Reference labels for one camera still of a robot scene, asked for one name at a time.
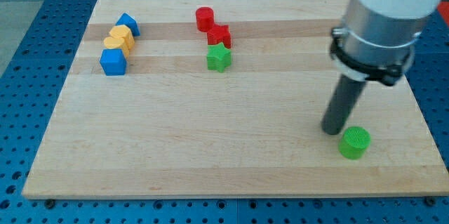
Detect red cylinder block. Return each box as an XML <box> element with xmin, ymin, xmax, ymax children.
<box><xmin>195</xmin><ymin>6</ymin><xmax>215</xmax><ymax>32</ymax></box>

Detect blue triangular block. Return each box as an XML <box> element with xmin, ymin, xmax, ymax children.
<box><xmin>116</xmin><ymin>13</ymin><xmax>140</xmax><ymax>37</ymax></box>

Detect blue cube block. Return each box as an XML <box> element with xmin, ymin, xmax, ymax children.
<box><xmin>100</xmin><ymin>48</ymin><xmax>127</xmax><ymax>76</ymax></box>

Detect light wooden board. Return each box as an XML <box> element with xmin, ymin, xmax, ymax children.
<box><xmin>22</xmin><ymin>0</ymin><xmax>448</xmax><ymax>199</ymax></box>

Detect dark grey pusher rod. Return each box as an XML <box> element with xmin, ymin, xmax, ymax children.
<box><xmin>321</xmin><ymin>74</ymin><xmax>367</xmax><ymax>135</ymax></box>

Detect green cylinder block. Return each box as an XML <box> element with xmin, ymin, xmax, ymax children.
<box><xmin>338</xmin><ymin>126</ymin><xmax>371</xmax><ymax>159</ymax></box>

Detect red star block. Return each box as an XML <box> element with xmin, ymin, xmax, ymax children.
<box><xmin>206</xmin><ymin>25</ymin><xmax>232</xmax><ymax>48</ymax></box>

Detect green star block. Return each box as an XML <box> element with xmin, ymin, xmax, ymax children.
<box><xmin>206</xmin><ymin>42</ymin><xmax>232</xmax><ymax>73</ymax></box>

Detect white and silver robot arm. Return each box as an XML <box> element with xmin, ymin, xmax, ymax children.
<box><xmin>330</xmin><ymin>0</ymin><xmax>441</xmax><ymax>86</ymax></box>

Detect yellow heart block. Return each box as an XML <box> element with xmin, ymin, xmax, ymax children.
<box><xmin>103</xmin><ymin>37</ymin><xmax>130</xmax><ymax>58</ymax></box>

